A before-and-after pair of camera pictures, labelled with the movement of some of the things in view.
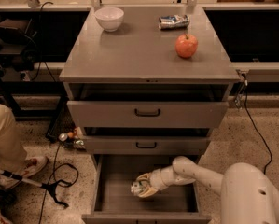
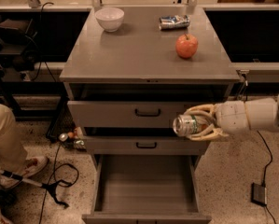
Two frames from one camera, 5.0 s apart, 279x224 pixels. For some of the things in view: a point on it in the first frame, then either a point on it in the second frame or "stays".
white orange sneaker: x=31 y=168 stays
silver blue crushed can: x=174 y=21 stays
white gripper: x=158 y=179 → x=230 y=117
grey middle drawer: x=120 y=141 stays
